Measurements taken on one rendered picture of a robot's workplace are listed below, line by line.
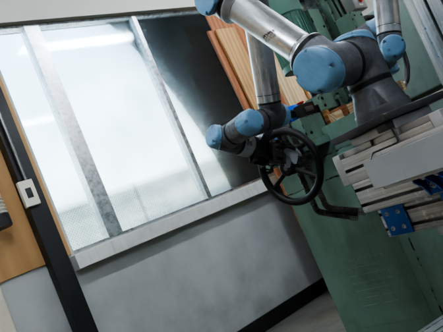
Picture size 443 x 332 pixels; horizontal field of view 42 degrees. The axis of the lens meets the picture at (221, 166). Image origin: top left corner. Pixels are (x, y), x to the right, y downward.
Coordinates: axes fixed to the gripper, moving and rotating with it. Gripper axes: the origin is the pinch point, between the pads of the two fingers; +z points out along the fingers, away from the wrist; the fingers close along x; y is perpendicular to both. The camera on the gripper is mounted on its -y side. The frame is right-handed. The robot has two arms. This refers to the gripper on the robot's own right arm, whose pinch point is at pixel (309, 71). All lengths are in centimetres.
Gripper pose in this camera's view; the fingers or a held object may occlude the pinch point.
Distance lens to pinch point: 219.6
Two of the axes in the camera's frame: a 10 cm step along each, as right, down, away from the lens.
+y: -7.2, 1.3, -6.8
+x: 3.1, 9.4, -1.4
